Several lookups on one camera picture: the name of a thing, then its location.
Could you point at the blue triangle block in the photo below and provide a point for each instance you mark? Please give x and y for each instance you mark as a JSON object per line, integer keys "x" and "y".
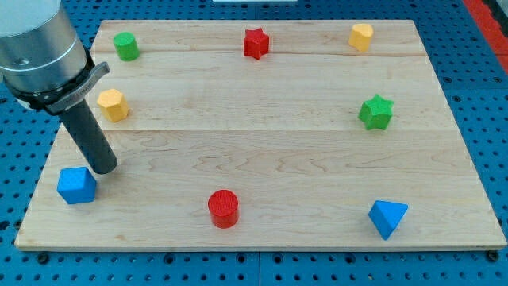
{"x": 386, "y": 215}

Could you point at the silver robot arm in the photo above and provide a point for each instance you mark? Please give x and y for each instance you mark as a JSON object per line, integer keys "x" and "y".
{"x": 41, "y": 53}

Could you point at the light wooden board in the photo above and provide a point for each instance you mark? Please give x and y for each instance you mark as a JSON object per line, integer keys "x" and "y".
{"x": 281, "y": 132}

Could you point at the red cylinder block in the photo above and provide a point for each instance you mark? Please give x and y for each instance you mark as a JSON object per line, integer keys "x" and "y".
{"x": 223, "y": 207}

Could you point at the red star block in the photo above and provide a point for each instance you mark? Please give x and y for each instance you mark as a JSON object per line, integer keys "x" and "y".
{"x": 256, "y": 43}

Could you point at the green star block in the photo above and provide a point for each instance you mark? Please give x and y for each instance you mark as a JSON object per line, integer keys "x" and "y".
{"x": 376, "y": 113}

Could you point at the yellow hexagon block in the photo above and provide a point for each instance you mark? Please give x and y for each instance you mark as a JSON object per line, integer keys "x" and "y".
{"x": 113, "y": 105}

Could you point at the yellow heart block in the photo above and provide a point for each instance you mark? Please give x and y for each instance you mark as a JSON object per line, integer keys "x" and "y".
{"x": 360, "y": 36}

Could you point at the green cylinder block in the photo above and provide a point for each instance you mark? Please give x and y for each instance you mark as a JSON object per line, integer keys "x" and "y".
{"x": 126, "y": 46}

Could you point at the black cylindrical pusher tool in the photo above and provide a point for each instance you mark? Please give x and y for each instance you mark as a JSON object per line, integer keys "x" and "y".
{"x": 84, "y": 129}

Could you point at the blue cube block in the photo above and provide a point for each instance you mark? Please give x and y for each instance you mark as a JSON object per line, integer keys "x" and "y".
{"x": 76, "y": 185}

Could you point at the grey tool clamp bracket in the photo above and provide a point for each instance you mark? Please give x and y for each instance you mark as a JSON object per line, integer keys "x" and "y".
{"x": 62, "y": 99}

